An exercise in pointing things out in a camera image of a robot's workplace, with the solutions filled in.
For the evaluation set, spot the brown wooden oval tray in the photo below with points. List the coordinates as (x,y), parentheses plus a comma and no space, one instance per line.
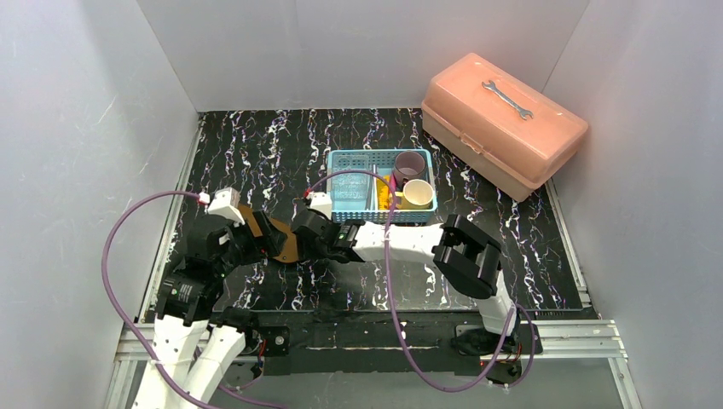
(276,238)

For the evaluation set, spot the purple translucent cup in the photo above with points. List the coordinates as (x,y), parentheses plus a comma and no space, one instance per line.
(408,166)

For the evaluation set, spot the light blue plastic basket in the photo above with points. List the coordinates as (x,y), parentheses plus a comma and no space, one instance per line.
(384,159)

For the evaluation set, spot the pink plastic toolbox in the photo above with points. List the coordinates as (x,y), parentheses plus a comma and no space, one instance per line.
(517,156)

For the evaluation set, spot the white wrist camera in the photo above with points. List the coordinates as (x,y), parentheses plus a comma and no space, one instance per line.
(320,202)
(225,203)

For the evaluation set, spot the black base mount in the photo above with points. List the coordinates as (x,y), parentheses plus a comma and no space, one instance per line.
(475,340)
(267,341)

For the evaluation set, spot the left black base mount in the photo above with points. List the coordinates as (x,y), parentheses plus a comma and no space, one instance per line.
(267,341)

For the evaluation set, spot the grey toothbrush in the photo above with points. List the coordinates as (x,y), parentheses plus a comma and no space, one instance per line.
(371,201)

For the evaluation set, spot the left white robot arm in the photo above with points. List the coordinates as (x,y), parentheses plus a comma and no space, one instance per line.
(193,351)

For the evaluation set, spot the aluminium frame rail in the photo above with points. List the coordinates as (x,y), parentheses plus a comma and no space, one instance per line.
(560,339)

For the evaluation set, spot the cream yellow mug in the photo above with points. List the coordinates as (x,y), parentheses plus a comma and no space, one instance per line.
(416,194)

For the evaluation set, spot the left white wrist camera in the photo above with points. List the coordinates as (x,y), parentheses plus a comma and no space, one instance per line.
(225,203)

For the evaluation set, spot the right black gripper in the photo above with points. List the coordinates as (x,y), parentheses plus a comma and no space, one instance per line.
(315,233)

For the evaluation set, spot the silver open-end wrench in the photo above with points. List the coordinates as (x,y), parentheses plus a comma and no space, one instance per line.
(524,113)

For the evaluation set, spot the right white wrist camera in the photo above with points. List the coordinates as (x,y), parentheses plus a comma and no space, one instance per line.
(320,202)

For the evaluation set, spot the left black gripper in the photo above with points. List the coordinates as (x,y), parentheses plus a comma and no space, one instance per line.
(255,231)

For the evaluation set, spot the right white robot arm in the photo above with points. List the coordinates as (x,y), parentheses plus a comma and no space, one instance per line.
(468,258)

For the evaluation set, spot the yellow toothpaste tube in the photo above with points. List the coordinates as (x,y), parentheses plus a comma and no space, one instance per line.
(383,193)

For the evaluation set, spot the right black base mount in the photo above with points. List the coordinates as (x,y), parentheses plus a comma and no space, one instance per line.
(475,340)

